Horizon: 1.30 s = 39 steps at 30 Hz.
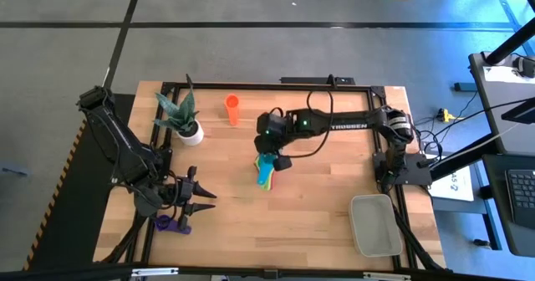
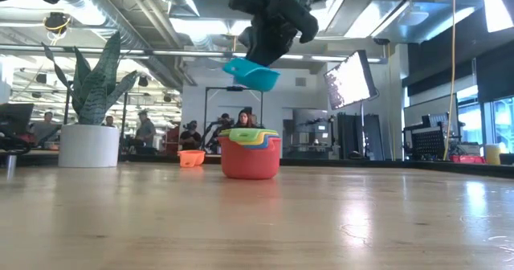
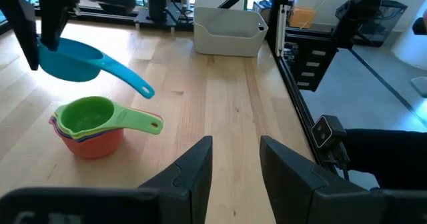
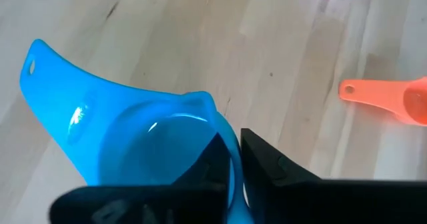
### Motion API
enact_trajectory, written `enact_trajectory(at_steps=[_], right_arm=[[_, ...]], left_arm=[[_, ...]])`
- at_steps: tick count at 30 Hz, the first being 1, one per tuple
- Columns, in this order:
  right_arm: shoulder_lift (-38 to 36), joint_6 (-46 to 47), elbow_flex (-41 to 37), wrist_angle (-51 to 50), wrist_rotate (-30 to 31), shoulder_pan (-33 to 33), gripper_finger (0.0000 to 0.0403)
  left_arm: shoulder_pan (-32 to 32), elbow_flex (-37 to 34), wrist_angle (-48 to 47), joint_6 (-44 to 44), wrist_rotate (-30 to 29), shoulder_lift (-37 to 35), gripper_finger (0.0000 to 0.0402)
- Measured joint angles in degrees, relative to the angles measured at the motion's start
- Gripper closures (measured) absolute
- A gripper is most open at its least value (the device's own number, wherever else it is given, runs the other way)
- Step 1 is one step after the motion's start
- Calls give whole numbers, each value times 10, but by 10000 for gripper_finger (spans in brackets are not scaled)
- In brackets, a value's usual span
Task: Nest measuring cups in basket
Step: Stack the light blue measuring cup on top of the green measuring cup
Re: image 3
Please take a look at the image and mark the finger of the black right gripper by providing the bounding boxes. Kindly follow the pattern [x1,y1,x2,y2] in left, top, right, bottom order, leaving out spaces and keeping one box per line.
[0,0,39,71]
[39,0,79,51]

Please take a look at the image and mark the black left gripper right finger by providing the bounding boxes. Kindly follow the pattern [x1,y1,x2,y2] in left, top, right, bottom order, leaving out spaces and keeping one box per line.
[259,135,378,224]

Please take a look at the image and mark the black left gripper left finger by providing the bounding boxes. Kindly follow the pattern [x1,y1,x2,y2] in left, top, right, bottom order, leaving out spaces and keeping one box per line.
[138,135,214,224]

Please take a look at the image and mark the teal measuring cup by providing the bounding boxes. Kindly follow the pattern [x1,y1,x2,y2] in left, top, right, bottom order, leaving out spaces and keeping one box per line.
[37,37,155,100]

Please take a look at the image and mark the red measuring cup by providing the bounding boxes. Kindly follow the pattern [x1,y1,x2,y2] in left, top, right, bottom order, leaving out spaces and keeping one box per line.
[49,112,164,161]

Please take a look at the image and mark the green measuring cup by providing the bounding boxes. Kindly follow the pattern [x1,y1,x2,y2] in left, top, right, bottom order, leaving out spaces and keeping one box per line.
[53,95,164,141]

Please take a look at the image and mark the yellow measuring cup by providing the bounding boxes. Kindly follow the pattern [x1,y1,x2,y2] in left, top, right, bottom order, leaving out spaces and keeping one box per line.
[52,112,116,141]

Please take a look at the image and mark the red and blue cups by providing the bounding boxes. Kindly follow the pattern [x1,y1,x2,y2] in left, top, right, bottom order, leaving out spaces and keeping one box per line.
[49,117,114,143]

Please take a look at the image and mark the white plastic basket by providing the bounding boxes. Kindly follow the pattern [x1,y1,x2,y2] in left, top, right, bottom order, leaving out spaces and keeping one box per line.
[193,6,270,57]

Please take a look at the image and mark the person's leg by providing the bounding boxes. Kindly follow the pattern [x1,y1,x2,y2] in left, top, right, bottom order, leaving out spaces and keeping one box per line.
[343,128,427,190]

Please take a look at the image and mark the black drawer cabinet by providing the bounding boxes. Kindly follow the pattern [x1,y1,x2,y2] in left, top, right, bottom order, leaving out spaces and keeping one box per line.
[285,27,338,92]

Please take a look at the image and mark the orange box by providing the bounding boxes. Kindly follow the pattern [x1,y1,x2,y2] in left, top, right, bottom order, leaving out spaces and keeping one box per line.
[288,7,316,29]

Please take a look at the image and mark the white rounded furniture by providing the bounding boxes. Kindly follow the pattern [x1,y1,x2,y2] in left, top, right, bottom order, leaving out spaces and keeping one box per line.
[392,9,427,71]

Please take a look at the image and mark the black equipment stand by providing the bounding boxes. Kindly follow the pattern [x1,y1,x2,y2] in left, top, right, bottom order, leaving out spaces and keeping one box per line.
[333,0,393,50]

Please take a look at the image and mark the black open cart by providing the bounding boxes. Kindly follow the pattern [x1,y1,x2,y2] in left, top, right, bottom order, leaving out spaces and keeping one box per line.
[353,0,408,47]

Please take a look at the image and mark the small grey depth camera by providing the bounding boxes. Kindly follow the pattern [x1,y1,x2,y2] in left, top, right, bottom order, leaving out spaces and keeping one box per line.
[310,114,348,150]

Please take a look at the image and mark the silver metal bracket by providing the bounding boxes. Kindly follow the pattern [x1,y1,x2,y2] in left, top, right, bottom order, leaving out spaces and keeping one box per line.
[276,4,288,57]

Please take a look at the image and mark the black aluminium table frame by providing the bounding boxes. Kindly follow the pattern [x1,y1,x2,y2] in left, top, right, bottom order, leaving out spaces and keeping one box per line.
[0,0,351,178]

